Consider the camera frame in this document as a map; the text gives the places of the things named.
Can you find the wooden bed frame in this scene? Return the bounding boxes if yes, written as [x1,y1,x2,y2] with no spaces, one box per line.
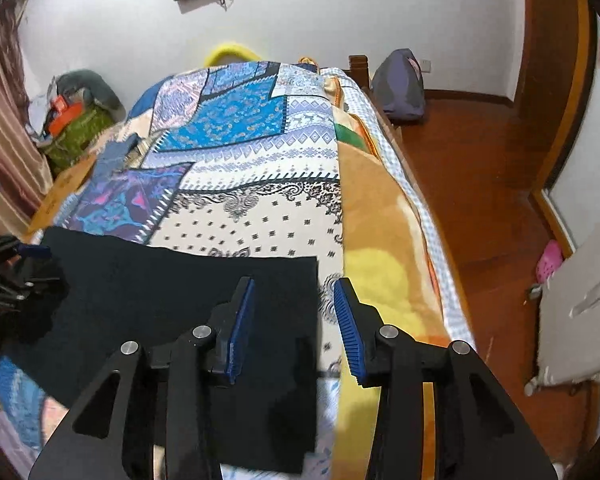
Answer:
[349,55,406,146]

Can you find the green patterned bag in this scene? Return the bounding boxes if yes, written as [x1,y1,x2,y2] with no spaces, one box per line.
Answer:
[45,107,116,176]

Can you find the white worn panel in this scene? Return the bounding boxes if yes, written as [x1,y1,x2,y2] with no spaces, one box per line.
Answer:
[525,227,600,396]

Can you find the blue patterned patchwork bedsheet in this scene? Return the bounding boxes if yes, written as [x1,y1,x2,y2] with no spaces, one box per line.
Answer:
[0,60,346,480]

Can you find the yellow wooden board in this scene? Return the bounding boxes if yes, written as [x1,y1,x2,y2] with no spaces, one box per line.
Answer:
[27,152,98,236]

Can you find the grey purple backpack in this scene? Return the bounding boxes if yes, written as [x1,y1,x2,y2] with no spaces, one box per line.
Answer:
[370,49,427,122]

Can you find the orange box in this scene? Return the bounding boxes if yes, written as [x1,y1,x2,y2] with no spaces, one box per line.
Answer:
[47,97,83,133]

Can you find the pink slipper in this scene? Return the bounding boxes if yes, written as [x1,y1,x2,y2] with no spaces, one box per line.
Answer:
[534,240,565,286]

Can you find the orange yellow fleece blanket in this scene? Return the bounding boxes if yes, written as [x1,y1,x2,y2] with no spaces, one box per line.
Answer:
[325,72,453,480]

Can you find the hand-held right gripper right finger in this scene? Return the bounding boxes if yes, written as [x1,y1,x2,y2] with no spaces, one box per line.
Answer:
[333,276,563,480]

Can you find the blue jeans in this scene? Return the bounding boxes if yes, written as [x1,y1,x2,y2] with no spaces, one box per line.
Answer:
[91,134,146,177]

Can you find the striped brown curtain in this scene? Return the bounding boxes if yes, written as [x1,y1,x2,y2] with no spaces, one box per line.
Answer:
[0,2,53,236]

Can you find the black pants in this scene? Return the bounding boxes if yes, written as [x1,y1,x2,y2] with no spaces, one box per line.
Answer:
[0,226,321,476]

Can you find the yellow plush cushion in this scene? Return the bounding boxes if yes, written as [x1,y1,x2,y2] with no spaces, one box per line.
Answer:
[204,42,261,67]

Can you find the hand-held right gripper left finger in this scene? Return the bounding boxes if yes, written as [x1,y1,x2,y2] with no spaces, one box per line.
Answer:
[27,275,257,480]

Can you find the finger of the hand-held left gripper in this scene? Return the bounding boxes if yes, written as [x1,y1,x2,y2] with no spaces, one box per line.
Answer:
[0,242,52,262]
[0,272,42,307]

